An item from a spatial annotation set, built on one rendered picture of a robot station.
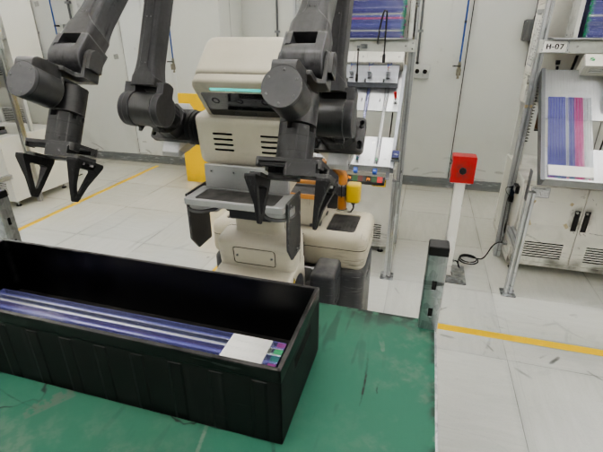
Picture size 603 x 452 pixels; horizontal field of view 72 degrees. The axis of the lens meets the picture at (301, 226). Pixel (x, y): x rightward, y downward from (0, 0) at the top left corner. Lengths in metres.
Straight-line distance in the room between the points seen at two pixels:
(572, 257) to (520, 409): 1.29
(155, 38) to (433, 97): 3.50
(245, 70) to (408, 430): 0.73
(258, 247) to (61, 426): 0.66
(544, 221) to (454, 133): 1.73
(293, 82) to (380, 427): 0.45
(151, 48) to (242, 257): 0.56
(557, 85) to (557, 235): 0.88
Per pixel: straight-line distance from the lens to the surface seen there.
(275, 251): 1.11
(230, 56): 0.99
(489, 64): 4.33
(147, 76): 1.05
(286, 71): 0.58
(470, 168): 2.56
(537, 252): 3.02
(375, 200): 2.83
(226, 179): 1.05
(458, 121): 4.36
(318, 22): 0.70
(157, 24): 1.08
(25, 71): 0.82
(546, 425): 2.05
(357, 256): 1.35
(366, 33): 2.81
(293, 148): 0.62
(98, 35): 0.91
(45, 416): 0.66
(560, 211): 2.93
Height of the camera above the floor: 1.38
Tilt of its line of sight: 24 degrees down
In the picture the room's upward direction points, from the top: straight up
